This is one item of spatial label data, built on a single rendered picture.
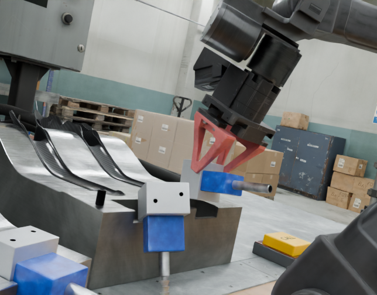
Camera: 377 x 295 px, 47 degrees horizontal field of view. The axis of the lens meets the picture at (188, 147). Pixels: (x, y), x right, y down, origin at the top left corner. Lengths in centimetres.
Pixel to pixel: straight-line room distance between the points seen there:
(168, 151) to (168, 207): 431
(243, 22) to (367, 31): 17
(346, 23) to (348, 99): 751
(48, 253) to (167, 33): 840
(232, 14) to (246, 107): 12
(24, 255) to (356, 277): 26
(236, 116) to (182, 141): 409
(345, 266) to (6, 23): 121
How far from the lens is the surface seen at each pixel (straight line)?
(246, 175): 529
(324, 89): 841
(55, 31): 141
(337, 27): 60
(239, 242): 81
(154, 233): 49
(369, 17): 63
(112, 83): 811
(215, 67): 62
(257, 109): 57
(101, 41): 800
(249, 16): 57
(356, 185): 740
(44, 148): 74
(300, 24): 56
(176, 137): 471
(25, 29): 137
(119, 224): 50
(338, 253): 25
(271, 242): 76
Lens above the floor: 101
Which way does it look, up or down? 5 degrees down
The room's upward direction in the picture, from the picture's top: 12 degrees clockwise
